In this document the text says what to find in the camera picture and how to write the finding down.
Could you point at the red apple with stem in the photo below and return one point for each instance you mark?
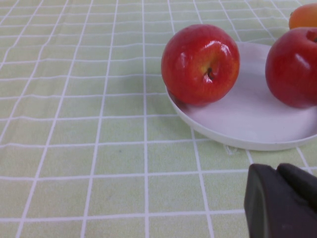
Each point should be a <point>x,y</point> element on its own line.
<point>198,64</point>

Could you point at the white round plate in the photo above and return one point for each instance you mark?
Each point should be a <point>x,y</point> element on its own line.
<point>247,124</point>

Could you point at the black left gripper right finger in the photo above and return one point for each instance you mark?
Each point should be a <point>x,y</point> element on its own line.
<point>299,181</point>

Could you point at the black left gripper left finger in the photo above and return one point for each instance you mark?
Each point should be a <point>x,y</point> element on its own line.
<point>272,210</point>

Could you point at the orange mango with green end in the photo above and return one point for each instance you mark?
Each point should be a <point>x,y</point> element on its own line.
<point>305,17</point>

